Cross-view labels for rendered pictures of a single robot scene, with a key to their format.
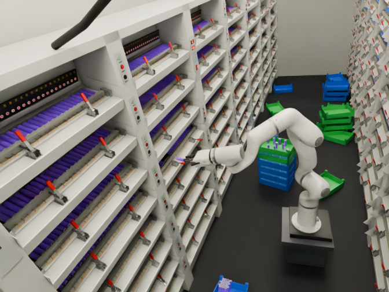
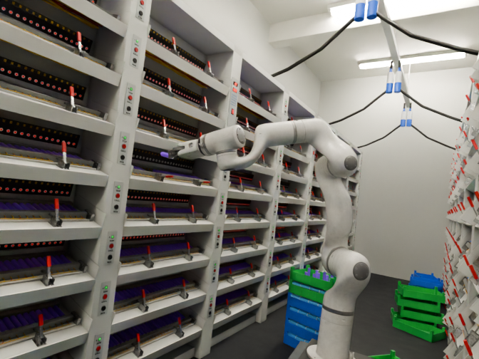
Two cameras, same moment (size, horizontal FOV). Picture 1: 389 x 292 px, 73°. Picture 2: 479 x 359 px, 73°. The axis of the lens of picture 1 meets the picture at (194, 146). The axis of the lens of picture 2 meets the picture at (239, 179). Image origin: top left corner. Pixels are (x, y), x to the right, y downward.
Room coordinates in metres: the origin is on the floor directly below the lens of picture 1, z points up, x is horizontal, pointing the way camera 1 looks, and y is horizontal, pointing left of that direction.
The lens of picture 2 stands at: (-0.10, -0.29, 0.90)
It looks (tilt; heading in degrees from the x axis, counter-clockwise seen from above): 3 degrees up; 3
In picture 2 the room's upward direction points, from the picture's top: 6 degrees clockwise
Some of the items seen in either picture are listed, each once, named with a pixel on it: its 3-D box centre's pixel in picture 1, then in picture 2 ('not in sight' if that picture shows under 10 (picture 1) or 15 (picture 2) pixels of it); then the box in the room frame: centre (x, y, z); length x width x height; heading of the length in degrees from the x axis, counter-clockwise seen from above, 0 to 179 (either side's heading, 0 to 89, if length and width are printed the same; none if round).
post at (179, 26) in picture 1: (195, 132); (208, 196); (1.78, -0.03, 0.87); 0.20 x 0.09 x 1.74; 61
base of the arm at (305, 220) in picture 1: (307, 212); (334, 334); (1.21, -0.66, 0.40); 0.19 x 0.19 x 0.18
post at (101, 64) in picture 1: (148, 195); (101, 187); (1.16, 0.31, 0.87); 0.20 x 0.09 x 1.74; 61
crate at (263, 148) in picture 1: (276, 145); (318, 277); (2.00, -0.75, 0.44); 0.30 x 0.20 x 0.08; 48
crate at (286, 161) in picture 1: (276, 152); (317, 290); (2.00, -0.75, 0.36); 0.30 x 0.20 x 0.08; 48
